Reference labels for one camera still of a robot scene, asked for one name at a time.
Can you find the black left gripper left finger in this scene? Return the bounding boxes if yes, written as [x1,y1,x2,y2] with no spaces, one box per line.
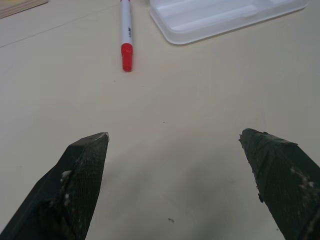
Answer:
[0,132,111,240]

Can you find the red capped white marker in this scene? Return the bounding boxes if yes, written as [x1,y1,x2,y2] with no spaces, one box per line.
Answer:
[120,0,134,73]

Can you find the white plastic tray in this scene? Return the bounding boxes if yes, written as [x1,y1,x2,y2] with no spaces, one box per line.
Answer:
[149,0,310,46]

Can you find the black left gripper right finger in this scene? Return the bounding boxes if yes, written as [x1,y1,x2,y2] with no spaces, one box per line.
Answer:
[238,128,320,240]

